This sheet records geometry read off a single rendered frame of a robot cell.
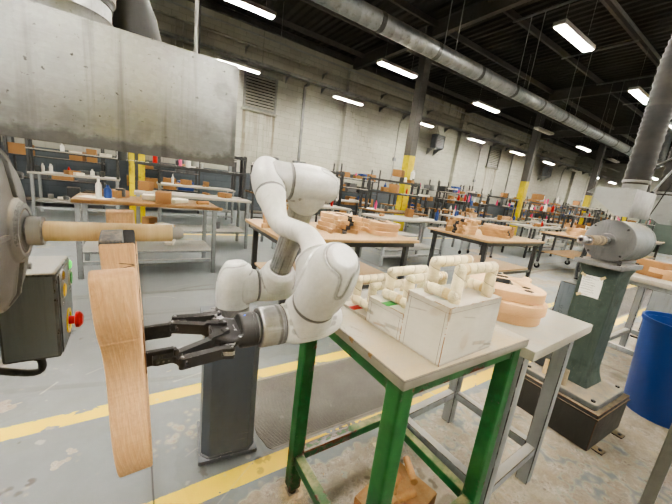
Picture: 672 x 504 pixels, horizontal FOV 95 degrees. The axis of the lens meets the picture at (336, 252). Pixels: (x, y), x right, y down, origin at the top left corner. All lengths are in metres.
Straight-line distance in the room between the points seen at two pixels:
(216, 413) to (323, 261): 1.27
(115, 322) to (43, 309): 0.48
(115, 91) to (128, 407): 0.42
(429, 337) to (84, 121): 0.84
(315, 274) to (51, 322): 0.61
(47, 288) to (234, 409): 1.08
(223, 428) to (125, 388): 1.27
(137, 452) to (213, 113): 0.50
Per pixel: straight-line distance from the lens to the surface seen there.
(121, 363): 0.53
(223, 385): 1.64
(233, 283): 1.46
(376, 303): 1.05
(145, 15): 0.73
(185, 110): 0.51
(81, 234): 0.66
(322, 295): 0.60
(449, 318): 0.88
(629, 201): 2.17
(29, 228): 0.66
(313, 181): 1.11
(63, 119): 0.51
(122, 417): 0.56
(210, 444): 1.84
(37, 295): 0.92
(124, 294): 0.44
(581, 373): 2.67
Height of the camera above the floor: 1.38
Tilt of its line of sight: 12 degrees down
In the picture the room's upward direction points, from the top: 7 degrees clockwise
